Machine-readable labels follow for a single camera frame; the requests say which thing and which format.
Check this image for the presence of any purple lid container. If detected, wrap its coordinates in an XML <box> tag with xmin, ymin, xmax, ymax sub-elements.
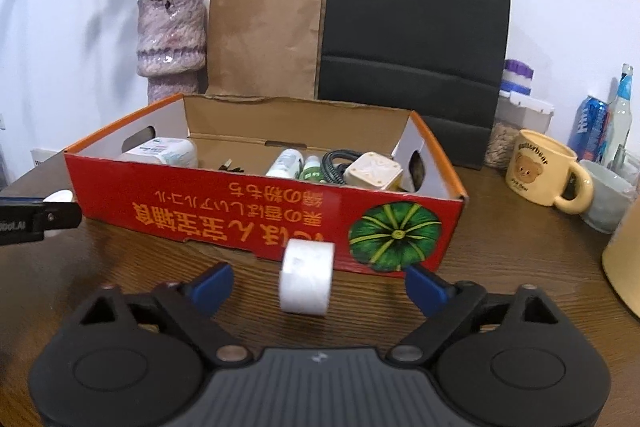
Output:
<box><xmin>500</xmin><ymin>60</ymin><xmax>534</xmax><ymax>95</ymax></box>

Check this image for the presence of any red cardboard box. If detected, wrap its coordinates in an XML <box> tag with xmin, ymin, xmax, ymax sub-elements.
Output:
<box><xmin>64</xmin><ymin>94</ymin><xmax>468</xmax><ymax>277</ymax></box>

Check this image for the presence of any clear jar with nuts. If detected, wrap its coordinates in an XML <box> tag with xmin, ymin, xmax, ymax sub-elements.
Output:
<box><xmin>482</xmin><ymin>91</ymin><xmax>556</xmax><ymax>170</ymax></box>

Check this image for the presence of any white plastic wipes container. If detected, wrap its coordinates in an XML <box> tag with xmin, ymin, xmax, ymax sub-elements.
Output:
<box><xmin>117</xmin><ymin>136</ymin><xmax>198</xmax><ymax>168</ymax></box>

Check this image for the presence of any blue soda can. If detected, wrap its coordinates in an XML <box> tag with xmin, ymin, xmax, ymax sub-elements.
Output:
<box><xmin>568</xmin><ymin>95</ymin><xmax>608</xmax><ymax>161</ymax></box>

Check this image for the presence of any white yellow charger plug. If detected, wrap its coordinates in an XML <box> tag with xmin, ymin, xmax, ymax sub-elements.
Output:
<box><xmin>344</xmin><ymin>152</ymin><xmax>404</xmax><ymax>191</ymax></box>

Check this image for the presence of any grey ceramic cup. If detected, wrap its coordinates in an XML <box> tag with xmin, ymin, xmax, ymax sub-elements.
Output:
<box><xmin>579</xmin><ymin>159</ymin><xmax>637</xmax><ymax>234</ymax></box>

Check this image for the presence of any white nasal spray bottle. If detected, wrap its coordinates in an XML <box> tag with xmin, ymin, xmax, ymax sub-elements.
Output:
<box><xmin>266</xmin><ymin>148</ymin><xmax>304</xmax><ymax>180</ymax></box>

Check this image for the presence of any braided grey cable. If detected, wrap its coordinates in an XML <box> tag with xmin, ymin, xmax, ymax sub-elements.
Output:
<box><xmin>319</xmin><ymin>148</ymin><xmax>367</xmax><ymax>186</ymax></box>

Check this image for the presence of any green spray bottle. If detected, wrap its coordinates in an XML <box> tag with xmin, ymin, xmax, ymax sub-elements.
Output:
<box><xmin>299</xmin><ymin>155</ymin><xmax>322</xmax><ymax>183</ymax></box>

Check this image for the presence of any clear glass soda bottle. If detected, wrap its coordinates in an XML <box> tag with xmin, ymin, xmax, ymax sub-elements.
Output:
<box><xmin>602</xmin><ymin>64</ymin><xmax>634</xmax><ymax>168</ymax></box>

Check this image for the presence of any brown paper bag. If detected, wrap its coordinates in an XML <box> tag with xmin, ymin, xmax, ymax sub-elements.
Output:
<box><xmin>206</xmin><ymin>0</ymin><xmax>324</xmax><ymax>100</ymax></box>

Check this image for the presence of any black paper bag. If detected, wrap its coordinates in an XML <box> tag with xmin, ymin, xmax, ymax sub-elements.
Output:
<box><xmin>318</xmin><ymin>0</ymin><xmax>511</xmax><ymax>169</ymax></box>

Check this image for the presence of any yellow bear mug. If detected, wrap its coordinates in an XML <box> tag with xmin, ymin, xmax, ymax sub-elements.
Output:
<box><xmin>506</xmin><ymin>129</ymin><xmax>593</xmax><ymax>215</ymax></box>

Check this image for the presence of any pink ceramic vase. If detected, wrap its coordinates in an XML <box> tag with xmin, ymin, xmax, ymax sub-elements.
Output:
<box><xmin>137</xmin><ymin>0</ymin><xmax>207</xmax><ymax>103</ymax></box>

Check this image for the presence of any white tape roll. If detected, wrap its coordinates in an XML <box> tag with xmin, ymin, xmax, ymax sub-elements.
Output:
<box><xmin>279</xmin><ymin>239</ymin><xmax>335</xmax><ymax>317</ymax></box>

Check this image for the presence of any yellow thermos jug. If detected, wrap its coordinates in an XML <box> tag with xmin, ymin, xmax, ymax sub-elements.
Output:
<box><xmin>601</xmin><ymin>200</ymin><xmax>640</xmax><ymax>319</ymax></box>

